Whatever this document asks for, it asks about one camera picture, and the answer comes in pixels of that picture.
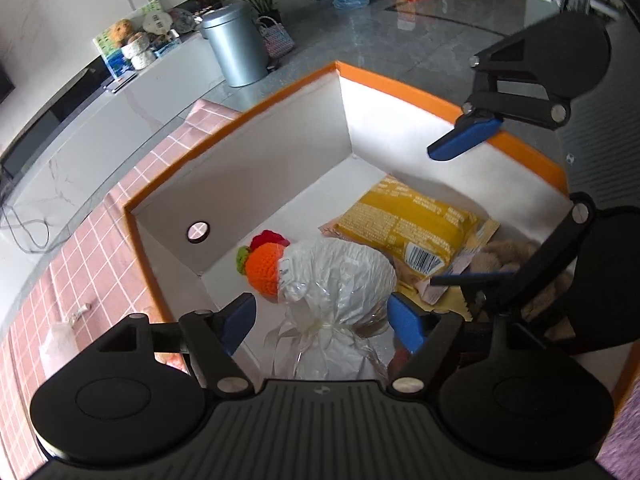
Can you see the green blue painting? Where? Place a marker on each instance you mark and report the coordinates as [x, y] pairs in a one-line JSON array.
[[111, 60]]

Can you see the brown teddy bear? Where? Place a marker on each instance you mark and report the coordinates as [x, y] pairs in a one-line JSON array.
[[121, 30]]

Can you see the brown plush cloth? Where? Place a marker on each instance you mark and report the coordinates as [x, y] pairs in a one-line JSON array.
[[505, 255]]

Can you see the grey decor plate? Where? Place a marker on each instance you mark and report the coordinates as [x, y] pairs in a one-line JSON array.
[[182, 20]]

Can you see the wall television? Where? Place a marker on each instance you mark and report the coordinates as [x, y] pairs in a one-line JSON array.
[[6, 82]]

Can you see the pink checked tablecloth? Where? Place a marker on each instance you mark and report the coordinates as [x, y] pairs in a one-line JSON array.
[[100, 240]]

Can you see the white marble tv cabinet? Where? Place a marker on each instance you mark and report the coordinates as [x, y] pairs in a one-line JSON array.
[[125, 120]]

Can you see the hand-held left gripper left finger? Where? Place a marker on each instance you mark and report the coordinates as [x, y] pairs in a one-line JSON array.
[[239, 322]]

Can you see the clear plastic wrapper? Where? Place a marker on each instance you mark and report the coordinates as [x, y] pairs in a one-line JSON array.
[[59, 342]]

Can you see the crochet bouquet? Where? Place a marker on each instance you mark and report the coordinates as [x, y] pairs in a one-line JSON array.
[[340, 275]]

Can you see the grey metal trash can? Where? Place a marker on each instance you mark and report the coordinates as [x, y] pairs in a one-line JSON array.
[[235, 45]]

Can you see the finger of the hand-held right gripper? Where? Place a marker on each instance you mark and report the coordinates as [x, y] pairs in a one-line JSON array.
[[540, 260], [462, 139]]

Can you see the purple rug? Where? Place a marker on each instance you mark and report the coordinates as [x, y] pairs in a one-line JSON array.
[[622, 440]]

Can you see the grey laptop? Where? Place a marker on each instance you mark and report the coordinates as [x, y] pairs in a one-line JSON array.
[[121, 82]]

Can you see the yellow snack packet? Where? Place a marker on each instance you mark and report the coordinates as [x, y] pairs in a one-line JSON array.
[[400, 215]]

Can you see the teddy bear on stand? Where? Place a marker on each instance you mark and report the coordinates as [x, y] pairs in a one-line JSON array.
[[139, 52]]

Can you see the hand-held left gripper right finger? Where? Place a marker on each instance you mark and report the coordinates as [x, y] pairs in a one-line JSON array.
[[406, 327]]

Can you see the woven basket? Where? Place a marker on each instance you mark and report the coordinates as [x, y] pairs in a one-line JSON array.
[[277, 40]]

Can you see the orange cardboard box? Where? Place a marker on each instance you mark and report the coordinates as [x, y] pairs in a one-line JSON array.
[[280, 160]]

